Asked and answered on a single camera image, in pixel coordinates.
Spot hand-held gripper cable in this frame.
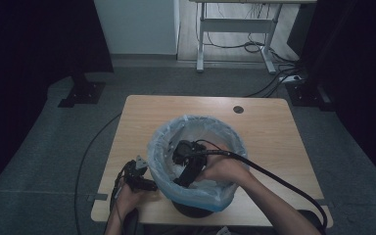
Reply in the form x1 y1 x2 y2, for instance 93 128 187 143
109 162 129 214
194 139 328 235

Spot person's right hand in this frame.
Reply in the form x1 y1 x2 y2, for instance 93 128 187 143
197 151 253 185

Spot person's left hand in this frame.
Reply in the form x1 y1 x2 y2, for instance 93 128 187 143
114 185 155 214

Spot black stand base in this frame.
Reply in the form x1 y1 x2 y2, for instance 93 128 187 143
285 81 337 113
58 72 107 109

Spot black cables under desk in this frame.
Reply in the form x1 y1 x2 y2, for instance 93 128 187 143
195 3 306 99

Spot white power strip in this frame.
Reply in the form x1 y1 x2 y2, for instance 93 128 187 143
278 74 304 84

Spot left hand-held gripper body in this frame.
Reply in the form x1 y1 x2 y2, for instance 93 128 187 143
122 156 150 191

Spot grey tape strip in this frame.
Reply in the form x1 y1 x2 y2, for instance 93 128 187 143
86 193 109 203

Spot right hand-held gripper cable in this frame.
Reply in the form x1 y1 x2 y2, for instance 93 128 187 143
194 139 328 235

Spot left hand-held gripper cable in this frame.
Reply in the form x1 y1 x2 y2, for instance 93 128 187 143
109 162 129 214

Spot dark curtain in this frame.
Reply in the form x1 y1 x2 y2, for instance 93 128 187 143
287 0 376 189
0 0 115 200

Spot white desk frame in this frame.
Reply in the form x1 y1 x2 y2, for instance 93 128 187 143
189 0 317 74

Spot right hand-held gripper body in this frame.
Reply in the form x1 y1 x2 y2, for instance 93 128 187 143
171 140 209 165

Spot translucent plastic trash bag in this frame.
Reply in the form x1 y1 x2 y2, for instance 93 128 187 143
147 114 249 213

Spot long black floor cable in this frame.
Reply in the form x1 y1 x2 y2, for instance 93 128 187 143
73 113 122 235

